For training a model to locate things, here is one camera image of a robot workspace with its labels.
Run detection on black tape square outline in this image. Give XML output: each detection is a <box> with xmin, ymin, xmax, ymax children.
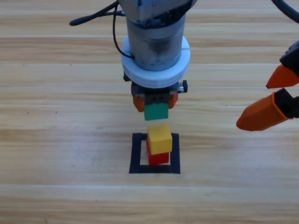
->
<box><xmin>128</xmin><ymin>133</ymin><xmax>181</xmax><ymax>175</ymax></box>

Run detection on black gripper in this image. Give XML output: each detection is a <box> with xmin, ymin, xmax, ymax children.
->
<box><xmin>123</xmin><ymin>74</ymin><xmax>189</xmax><ymax>113</ymax></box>
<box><xmin>235</xmin><ymin>41</ymin><xmax>299</xmax><ymax>132</ymax></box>

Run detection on green wooden block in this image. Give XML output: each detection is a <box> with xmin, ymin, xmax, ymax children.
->
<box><xmin>143</xmin><ymin>102</ymin><xmax>169</xmax><ymax>121</ymax></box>

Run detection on red wooden block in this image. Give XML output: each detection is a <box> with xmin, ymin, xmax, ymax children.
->
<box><xmin>146</xmin><ymin>137</ymin><xmax>170</xmax><ymax>166</ymax></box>

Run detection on thin gripper wire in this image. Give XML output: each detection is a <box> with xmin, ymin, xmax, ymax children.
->
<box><xmin>112</xmin><ymin>2</ymin><xmax>136</xmax><ymax>59</ymax></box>

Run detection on white wrist mount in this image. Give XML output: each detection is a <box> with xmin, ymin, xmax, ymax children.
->
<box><xmin>121</xmin><ymin>35</ymin><xmax>191</xmax><ymax>89</ymax></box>

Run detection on thick black camera cable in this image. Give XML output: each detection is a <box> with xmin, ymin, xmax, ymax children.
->
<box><xmin>271</xmin><ymin>0</ymin><xmax>299</xmax><ymax>24</ymax></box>
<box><xmin>69</xmin><ymin>1</ymin><xmax>128</xmax><ymax>26</ymax></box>

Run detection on yellow wooden block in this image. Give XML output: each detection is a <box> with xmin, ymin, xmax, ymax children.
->
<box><xmin>147</xmin><ymin>124</ymin><xmax>173</xmax><ymax>155</ymax></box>

